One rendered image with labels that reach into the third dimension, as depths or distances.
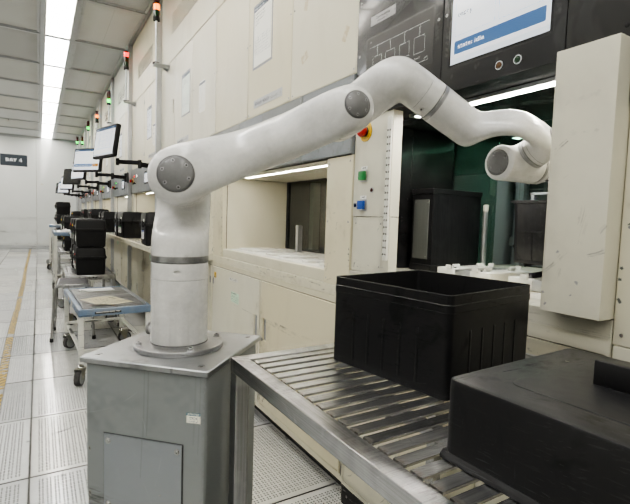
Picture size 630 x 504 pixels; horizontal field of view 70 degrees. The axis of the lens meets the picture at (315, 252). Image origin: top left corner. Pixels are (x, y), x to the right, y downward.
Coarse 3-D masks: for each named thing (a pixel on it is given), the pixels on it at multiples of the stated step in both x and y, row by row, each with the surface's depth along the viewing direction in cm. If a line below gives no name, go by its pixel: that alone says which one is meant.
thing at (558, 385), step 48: (480, 384) 53; (528, 384) 53; (576, 384) 53; (624, 384) 51; (480, 432) 51; (528, 432) 46; (576, 432) 42; (624, 432) 41; (480, 480) 50; (528, 480) 46; (576, 480) 42; (624, 480) 39
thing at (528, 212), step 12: (540, 192) 132; (516, 204) 129; (528, 204) 126; (540, 204) 123; (516, 216) 129; (528, 216) 126; (540, 216) 123; (516, 228) 129; (528, 228) 126; (540, 228) 123; (516, 240) 130; (528, 240) 127; (540, 240) 124; (516, 252) 130; (528, 252) 127; (540, 252) 124; (528, 264) 129; (540, 264) 124; (540, 276) 129
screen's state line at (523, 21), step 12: (528, 12) 103; (540, 12) 100; (504, 24) 108; (516, 24) 105; (528, 24) 103; (468, 36) 117; (480, 36) 114; (492, 36) 111; (456, 48) 120; (468, 48) 117
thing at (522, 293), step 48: (336, 288) 92; (384, 288) 82; (432, 288) 106; (480, 288) 97; (528, 288) 88; (336, 336) 92; (384, 336) 82; (432, 336) 74; (480, 336) 78; (432, 384) 74
